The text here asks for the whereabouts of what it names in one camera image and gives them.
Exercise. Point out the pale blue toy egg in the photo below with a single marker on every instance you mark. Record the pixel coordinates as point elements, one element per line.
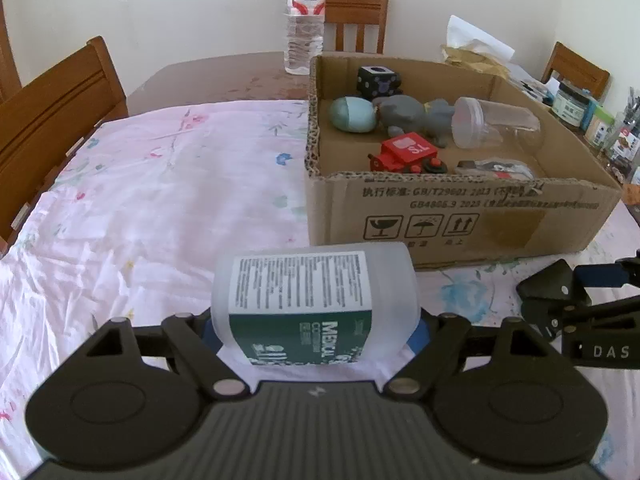
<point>350,115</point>

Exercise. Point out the crumpled gold paper bag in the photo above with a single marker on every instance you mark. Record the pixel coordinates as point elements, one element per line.
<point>475,62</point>

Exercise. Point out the cardboard box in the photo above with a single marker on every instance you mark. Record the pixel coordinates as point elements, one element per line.
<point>450,215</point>

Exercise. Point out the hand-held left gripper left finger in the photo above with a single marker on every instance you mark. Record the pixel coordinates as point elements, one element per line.
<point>212,344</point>

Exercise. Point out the wide wooden chair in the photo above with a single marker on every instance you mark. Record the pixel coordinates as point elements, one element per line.
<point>50,110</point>

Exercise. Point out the white bottle green label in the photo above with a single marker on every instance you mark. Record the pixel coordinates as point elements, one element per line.
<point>300,280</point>

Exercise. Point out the slatted wooden chair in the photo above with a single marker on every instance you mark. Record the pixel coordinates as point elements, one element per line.
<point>355,10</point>
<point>575,62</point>

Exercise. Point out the pink floral tablecloth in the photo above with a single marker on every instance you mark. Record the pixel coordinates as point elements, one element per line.
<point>175,185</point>

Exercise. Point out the grey elephant toy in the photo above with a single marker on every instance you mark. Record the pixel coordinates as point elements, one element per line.
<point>405,112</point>

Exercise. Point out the black cube toy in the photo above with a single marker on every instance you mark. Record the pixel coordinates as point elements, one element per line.
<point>375,80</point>

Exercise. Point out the red toy train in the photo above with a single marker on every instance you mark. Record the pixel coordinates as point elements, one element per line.
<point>405,147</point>

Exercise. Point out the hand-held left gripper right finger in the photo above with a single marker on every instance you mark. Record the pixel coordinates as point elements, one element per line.
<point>419,340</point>

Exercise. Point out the green white packet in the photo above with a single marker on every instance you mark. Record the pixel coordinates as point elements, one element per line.
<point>599,125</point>

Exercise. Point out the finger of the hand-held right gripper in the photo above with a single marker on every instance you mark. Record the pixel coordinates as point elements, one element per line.
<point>550,285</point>
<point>600,275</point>

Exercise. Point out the clear plastic bottle white cap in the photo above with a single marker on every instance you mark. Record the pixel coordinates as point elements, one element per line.
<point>475,122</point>

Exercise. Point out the clear water bottle red label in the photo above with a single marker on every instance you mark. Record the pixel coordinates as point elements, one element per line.
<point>304,35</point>

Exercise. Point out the clear bag with dark item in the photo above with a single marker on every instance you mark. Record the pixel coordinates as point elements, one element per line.
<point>492,167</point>

